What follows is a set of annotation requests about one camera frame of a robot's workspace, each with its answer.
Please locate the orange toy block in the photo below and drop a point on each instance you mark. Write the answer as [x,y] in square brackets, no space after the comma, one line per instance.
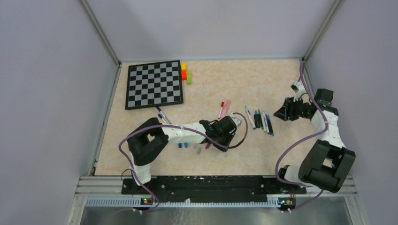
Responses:
[184,75]

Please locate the grey slotted cable duct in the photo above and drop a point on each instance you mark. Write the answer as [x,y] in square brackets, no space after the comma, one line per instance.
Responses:
[136,202]

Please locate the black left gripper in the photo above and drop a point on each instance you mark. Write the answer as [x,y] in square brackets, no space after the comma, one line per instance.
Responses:
[224,147]

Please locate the white pen blue cap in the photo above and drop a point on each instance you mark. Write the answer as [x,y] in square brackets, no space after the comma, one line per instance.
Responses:
[250,118]

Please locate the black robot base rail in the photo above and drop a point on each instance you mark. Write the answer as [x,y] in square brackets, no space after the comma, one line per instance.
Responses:
[212,189]

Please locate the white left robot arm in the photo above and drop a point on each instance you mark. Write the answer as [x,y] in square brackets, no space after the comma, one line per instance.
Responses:
[149,140]

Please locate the black and grey chessboard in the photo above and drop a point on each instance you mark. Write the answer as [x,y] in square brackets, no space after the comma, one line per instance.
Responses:
[154,84]

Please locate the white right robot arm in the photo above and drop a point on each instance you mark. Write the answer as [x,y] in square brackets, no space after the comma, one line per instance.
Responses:
[328,162]

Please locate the pink highlighter marker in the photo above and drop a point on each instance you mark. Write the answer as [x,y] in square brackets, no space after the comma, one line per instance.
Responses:
[225,108]

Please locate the white grey marker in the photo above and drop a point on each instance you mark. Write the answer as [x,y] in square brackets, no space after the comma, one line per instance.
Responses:
[264,121]

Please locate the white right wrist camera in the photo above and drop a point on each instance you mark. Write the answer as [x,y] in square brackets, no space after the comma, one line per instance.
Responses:
[299,90]

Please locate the green transparent pen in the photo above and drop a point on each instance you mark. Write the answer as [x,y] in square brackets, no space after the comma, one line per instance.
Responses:
[261,119]

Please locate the green toy block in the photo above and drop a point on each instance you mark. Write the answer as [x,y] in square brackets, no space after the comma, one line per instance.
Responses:
[188,78]

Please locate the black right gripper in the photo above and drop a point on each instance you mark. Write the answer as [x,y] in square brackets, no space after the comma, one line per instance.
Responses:
[287,110]

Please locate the blue capped pen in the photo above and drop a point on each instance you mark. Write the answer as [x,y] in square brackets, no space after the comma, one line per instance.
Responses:
[270,125]

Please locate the dark blue pen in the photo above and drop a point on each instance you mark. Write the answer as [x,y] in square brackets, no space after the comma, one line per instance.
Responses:
[268,125]

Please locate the black blue highlighter marker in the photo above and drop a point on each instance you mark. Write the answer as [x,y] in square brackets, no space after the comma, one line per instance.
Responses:
[256,120]

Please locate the red capped white pen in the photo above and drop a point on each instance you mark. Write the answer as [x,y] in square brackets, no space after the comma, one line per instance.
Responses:
[221,109]

